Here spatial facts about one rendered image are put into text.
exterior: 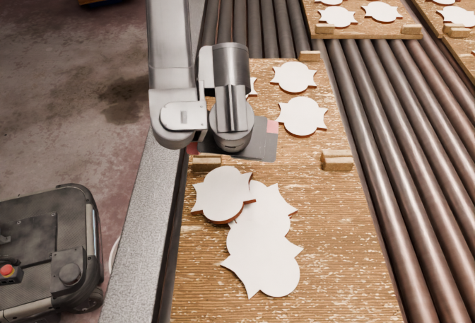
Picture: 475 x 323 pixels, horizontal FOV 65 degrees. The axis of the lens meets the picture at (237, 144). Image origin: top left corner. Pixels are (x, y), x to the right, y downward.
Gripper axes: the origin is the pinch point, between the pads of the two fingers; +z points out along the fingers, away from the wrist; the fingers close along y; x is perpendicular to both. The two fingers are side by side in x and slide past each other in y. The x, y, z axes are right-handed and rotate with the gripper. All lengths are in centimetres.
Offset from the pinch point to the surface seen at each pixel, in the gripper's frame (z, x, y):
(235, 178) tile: 6.9, 5.4, -1.1
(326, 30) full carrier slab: 44, -46, -24
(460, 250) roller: 3.2, 14.1, -41.9
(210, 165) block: 10.2, 3.2, 4.3
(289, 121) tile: 19.3, -9.7, -11.9
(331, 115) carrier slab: 22.0, -13.1, -22.1
